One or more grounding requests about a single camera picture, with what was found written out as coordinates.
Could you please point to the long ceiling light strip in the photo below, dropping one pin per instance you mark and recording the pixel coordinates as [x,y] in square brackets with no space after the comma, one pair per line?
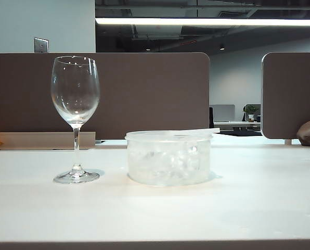
[196,21]

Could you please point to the translucent plastic ice shovel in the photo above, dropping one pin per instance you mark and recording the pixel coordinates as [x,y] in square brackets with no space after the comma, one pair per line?
[212,130]

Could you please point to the clear wine glass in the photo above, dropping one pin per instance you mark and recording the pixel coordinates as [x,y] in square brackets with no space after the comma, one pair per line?
[77,138]

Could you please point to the green potted plant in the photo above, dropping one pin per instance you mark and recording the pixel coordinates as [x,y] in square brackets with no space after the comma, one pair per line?
[250,109]

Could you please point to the white background desk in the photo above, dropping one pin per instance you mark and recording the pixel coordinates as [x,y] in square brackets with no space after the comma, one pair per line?
[235,124]

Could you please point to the grey background partition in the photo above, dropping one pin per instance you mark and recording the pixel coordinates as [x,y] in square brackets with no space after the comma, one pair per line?
[222,113]

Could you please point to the narrow brown desk partition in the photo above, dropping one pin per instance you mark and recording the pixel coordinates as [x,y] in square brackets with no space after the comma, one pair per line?
[287,91]

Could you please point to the ice cube heap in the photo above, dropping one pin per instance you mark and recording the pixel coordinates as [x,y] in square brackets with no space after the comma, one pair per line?
[165,164]

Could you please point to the brown crumpled bag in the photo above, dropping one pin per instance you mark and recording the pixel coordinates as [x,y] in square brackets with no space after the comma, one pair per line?
[307,132]

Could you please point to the grey wall switch plate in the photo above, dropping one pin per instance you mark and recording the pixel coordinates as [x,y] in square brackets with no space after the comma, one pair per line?
[41,44]

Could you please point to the black office chair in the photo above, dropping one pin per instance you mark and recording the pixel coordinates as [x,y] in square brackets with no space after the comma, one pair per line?
[211,119]

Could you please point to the translucent round plastic container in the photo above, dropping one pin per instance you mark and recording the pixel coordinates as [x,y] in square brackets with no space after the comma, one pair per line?
[144,135]

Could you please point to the grey ceiling air duct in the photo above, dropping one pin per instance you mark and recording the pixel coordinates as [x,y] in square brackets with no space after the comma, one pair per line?
[157,31]

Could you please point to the beige partition foot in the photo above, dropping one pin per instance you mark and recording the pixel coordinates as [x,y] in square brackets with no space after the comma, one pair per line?
[288,142]

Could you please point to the wide brown desk partition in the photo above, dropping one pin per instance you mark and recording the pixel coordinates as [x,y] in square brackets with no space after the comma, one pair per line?
[144,91]

